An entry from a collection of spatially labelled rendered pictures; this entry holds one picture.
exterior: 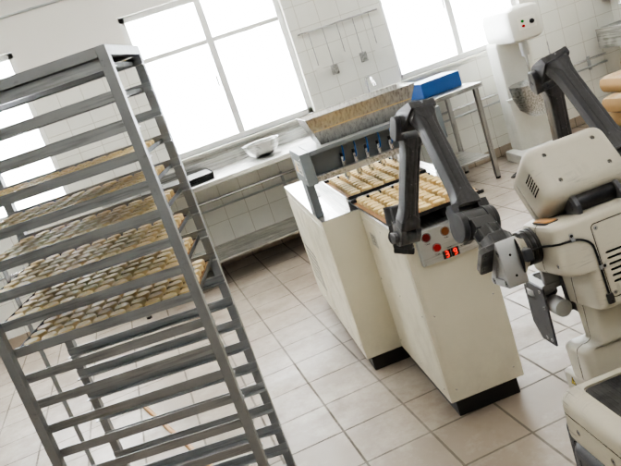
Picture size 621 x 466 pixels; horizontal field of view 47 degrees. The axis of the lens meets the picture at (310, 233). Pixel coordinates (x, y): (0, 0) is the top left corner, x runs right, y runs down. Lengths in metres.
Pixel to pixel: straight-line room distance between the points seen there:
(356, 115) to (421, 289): 0.99
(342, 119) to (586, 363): 1.97
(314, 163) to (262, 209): 3.22
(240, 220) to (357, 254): 3.23
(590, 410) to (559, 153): 0.57
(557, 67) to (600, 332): 0.72
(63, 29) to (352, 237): 3.76
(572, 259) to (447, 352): 1.42
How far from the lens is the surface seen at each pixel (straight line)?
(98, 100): 2.14
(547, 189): 1.68
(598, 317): 1.81
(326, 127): 3.43
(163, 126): 2.54
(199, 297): 2.17
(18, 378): 2.40
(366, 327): 3.62
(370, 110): 3.48
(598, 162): 1.74
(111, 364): 2.80
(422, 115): 1.92
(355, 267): 3.52
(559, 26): 7.85
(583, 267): 1.69
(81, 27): 6.51
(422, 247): 2.81
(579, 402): 1.58
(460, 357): 3.04
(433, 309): 2.93
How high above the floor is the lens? 1.64
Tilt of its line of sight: 14 degrees down
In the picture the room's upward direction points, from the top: 19 degrees counter-clockwise
